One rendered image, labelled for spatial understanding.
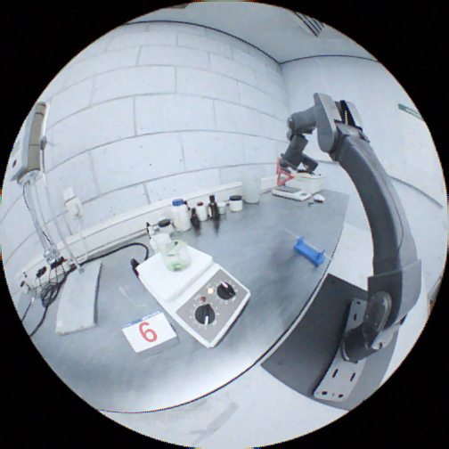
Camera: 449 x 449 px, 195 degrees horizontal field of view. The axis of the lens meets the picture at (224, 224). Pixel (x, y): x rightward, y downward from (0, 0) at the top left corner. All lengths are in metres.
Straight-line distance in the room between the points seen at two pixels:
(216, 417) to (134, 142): 0.84
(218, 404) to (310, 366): 0.14
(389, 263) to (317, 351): 0.16
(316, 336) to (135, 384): 0.31
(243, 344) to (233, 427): 0.16
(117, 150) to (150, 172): 0.20
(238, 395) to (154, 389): 0.13
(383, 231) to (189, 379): 0.33
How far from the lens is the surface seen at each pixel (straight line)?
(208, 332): 0.23
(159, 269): 0.27
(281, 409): 0.27
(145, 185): 0.69
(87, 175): 0.72
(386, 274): 0.19
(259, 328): 0.27
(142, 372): 0.30
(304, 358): 0.25
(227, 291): 0.23
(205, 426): 0.28
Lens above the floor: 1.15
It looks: 27 degrees down
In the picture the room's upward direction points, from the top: 6 degrees counter-clockwise
